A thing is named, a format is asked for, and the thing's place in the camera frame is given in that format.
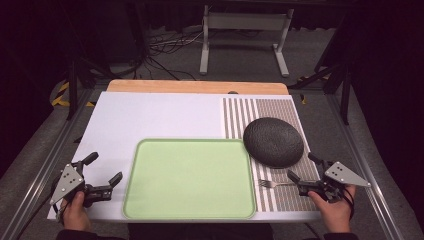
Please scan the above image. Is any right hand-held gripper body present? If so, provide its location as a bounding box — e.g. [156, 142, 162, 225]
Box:
[297, 160, 371, 203]

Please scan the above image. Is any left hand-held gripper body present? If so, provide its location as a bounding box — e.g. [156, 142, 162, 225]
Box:
[49, 160, 114, 208]

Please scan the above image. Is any silver metal fork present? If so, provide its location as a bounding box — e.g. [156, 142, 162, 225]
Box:
[258, 178, 296, 189]

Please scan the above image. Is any person's left hand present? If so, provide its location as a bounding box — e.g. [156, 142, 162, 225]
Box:
[61, 191, 92, 231]

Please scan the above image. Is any person's right hand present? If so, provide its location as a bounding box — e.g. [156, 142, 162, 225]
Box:
[308, 185, 357, 234]

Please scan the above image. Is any black textured round plate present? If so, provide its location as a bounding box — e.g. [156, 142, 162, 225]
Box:
[242, 117, 305, 169]

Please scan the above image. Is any grey striped placemat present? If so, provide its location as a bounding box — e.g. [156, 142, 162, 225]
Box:
[222, 97, 320, 213]

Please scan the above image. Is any yellow black hazard tape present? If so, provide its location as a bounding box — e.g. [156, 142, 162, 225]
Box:
[50, 81, 97, 108]

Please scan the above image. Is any black tripod stand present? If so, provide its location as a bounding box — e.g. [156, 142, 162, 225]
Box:
[65, 56, 113, 122]
[289, 63, 352, 126]

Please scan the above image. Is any white table board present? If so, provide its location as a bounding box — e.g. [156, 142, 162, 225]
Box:
[47, 91, 322, 224]

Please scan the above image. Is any light green plastic tray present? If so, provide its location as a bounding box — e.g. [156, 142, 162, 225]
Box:
[122, 138, 257, 221]

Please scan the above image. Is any wooden table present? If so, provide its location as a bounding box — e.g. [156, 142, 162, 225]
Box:
[106, 79, 290, 96]

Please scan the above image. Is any grey metal stand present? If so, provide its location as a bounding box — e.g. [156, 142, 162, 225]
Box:
[199, 4, 295, 78]

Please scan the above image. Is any aluminium frame rail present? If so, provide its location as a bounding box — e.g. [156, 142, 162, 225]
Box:
[0, 88, 101, 240]
[324, 93, 406, 240]

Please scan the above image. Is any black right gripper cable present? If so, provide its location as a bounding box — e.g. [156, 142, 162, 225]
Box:
[343, 185, 356, 219]

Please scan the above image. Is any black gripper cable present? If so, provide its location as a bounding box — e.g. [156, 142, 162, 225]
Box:
[343, 185, 356, 219]
[49, 179, 69, 224]

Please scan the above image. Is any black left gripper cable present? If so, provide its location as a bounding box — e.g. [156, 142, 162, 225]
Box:
[49, 179, 69, 224]

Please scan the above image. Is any bundle of floor cables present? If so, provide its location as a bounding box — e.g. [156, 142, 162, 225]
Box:
[144, 28, 205, 82]

